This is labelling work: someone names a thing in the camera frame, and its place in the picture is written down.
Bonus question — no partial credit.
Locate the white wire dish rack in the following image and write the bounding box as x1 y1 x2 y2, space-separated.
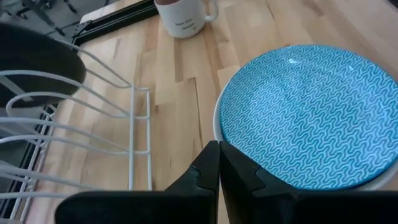
0 40 153 224

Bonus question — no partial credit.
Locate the dark round plate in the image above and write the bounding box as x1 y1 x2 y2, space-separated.
0 22 87 109

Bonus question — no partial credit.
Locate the blue patterned plate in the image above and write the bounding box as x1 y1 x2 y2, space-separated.
219 44 398 190

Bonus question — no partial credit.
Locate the white mug with text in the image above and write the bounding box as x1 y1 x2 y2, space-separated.
154 0 220 39

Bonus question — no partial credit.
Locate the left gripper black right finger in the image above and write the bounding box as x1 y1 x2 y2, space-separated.
219 141 398 224

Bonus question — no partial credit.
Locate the black wheeled chair base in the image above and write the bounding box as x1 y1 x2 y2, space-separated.
15 0 77 37

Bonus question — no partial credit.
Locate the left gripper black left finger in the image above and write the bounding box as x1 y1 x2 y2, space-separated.
55 140 221 224

